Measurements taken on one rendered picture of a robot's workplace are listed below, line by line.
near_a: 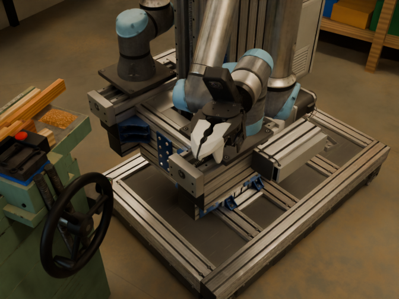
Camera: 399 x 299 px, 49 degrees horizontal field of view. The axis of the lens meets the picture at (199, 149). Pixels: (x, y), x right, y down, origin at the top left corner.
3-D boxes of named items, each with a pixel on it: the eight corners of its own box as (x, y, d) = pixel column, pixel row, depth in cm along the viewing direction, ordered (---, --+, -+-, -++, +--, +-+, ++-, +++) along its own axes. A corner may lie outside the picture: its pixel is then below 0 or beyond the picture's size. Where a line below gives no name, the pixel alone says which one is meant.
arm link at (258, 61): (273, 81, 101) (277, 48, 96) (260, 107, 94) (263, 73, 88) (240, 74, 104) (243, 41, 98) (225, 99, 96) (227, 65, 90)
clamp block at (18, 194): (35, 216, 110) (25, 191, 104) (-6, 199, 114) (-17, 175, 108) (71, 178, 120) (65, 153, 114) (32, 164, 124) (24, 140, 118)
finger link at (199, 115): (208, 142, 77) (225, 114, 83) (207, 134, 76) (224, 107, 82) (184, 139, 78) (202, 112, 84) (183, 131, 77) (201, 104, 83)
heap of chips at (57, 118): (64, 129, 131) (63, 124, 130) (37, 120, 134) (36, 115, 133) (78, 116, 136) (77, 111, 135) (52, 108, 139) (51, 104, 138)
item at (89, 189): (100, 215, 152) (96, 200, 147) (70, 204, 156) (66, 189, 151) (113, 199, 158) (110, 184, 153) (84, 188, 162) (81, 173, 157)
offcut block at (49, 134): (44, 150, 124) (41, 139, 121) (37, 146, 125) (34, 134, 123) (56, 142, 126) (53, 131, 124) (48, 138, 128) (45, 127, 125)
